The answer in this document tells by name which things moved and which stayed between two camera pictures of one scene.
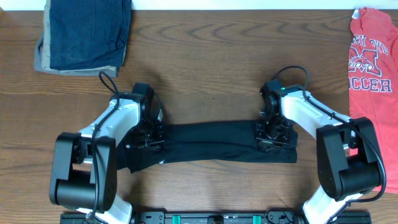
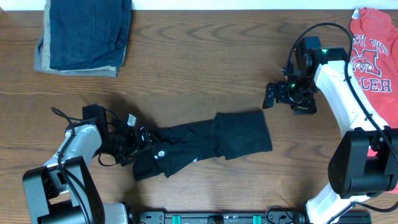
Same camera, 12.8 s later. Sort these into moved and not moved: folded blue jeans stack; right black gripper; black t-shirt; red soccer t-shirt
Moved: right black gripper; black t-shirt
Not moved: folded blue jeans stack; red soccer t-shirt
